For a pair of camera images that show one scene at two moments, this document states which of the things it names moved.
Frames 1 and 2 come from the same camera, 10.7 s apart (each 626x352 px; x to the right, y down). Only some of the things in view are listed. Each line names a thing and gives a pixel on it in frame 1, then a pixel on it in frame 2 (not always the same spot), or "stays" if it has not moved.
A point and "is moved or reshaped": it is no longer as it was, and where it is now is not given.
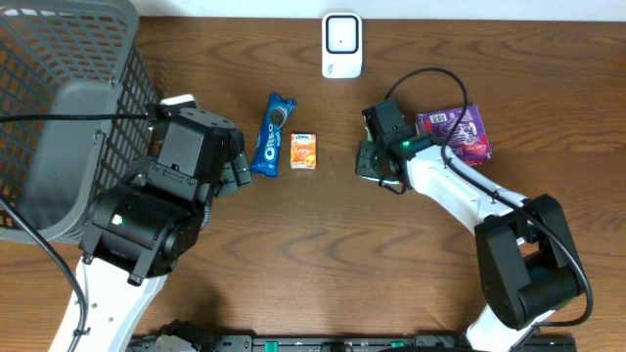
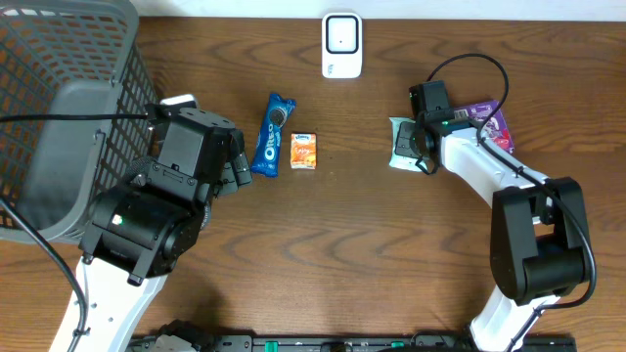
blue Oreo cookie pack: [266, 157] stays
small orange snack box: [303, 151] stays
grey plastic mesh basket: [69, 57] stays
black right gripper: [392, 177] → [406, 129]
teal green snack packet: [364, 163] is moved or reshaped
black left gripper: [234, 159] stays
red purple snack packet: [469, 140] is moved or reshaped
